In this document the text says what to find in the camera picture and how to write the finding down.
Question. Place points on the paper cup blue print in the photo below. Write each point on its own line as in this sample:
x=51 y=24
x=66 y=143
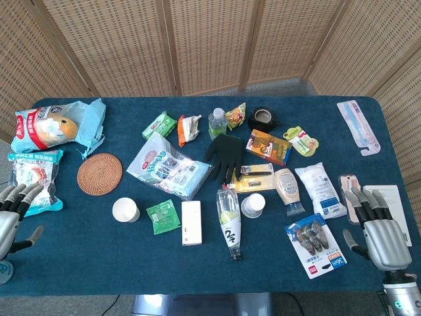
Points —
x=253 y=205

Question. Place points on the beige squeeze sauce bottle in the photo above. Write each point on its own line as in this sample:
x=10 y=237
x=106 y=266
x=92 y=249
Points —
x=287 y=187

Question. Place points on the pink blue toothbrush pack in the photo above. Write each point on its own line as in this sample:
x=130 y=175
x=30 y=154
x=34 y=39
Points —
x=358 y=126

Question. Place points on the small yellow-green snack packet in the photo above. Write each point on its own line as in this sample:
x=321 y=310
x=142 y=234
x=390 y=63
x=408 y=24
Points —
x=236 y=116

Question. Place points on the white paper sheet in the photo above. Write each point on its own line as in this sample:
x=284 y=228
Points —
x=393 y=200

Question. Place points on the wicker folding screen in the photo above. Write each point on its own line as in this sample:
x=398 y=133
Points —
x=210 y=42

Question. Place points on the dark blue table cloth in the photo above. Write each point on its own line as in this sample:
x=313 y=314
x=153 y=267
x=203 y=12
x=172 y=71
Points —
x=98 y=256

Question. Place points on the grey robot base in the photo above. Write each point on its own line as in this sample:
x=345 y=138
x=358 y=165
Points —
x=200 y=304

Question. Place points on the lip balm green card pack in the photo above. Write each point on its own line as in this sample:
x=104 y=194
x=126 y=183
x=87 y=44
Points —
x=301 y=141

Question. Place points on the orange crumpled snack bag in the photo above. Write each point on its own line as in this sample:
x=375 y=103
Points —
x=185 y=130

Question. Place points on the light blue bag orange toy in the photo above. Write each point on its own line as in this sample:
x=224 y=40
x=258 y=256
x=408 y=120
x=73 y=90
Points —
x=49 y=126

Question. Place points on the lime print soju bottle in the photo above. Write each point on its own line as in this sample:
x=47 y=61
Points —
x=229 y=217

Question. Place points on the round rattan coaster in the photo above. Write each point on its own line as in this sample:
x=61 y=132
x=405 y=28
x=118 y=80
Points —
x=99 y=174

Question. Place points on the pink razor package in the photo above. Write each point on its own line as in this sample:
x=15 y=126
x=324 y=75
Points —
x=348 y=182

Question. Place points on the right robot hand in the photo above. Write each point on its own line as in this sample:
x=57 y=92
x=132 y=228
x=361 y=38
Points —
x=386 y=243

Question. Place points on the white rectangular box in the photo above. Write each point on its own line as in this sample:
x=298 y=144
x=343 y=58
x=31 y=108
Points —
x=191 y=222

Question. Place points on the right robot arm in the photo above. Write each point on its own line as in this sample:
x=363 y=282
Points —
x=402 y=294

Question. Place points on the black tape roll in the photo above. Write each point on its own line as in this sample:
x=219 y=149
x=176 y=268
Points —
x=261 y=120

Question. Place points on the white soft pouch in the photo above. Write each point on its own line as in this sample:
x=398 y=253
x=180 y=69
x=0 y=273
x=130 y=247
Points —
x=319 y=189

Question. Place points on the razor on yellow card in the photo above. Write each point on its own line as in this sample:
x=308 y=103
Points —
x=256 y=179

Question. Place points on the clear bottle green label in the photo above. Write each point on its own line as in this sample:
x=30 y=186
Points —
x=217 y=125

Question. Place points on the black knit glove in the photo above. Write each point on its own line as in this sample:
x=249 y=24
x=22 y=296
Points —
x=225 y=154

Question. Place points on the paper cup green flower print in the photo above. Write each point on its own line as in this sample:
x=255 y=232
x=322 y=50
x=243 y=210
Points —
x=125 y=210

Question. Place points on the orange printed carton box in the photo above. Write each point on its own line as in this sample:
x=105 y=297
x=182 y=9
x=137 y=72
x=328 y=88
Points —
x=268 y=146

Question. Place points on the green foil sachet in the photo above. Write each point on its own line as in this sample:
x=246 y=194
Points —
x=162 y=217

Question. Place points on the zip bag with blue towel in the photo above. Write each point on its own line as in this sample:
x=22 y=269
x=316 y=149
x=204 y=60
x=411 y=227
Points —
x=167 y=168

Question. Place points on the teal snack pack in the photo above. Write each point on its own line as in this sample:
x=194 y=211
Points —
x=36 y=174

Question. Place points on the blue correction tape blister pack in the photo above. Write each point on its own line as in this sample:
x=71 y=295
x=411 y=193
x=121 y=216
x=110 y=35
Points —
x=314 y=243

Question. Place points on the green wipes pack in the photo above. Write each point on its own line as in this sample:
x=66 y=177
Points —
x=159 y=125

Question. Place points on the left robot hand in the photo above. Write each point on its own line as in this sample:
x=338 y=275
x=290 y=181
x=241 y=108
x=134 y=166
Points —
x=7 y=227

